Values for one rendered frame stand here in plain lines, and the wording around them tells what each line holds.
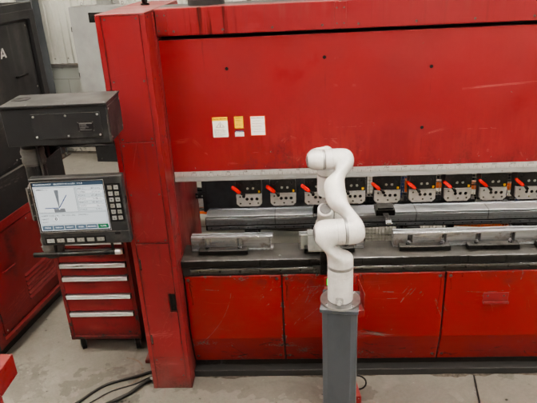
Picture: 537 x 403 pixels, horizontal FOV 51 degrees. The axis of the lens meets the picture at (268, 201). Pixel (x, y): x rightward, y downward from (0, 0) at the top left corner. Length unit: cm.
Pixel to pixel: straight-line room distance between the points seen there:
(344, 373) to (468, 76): 166
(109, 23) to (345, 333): 187
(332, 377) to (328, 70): 157
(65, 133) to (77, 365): 196
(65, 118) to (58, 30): 570
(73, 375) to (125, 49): 225
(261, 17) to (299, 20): 19
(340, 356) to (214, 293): 101
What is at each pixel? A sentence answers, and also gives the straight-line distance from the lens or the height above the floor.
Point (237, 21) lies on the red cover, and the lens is 305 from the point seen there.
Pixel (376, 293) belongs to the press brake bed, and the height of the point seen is 62.
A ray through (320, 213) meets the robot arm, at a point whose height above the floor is 125.
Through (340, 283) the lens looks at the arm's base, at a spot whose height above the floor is 113.
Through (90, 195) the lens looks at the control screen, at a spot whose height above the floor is 150.
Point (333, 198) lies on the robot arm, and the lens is 260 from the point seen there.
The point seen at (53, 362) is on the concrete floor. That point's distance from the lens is 435.
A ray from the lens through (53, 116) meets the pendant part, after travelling 280.
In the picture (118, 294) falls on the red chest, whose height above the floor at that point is 49.
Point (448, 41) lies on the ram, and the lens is 317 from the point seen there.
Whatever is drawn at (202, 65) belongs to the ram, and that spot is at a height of 200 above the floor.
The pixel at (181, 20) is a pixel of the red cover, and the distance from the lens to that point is 309.
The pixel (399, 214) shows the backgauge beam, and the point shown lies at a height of 97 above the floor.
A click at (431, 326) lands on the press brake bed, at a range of 371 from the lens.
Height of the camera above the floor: 252
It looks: 23 degrees down
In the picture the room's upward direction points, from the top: 3 degrees counter-clockwise
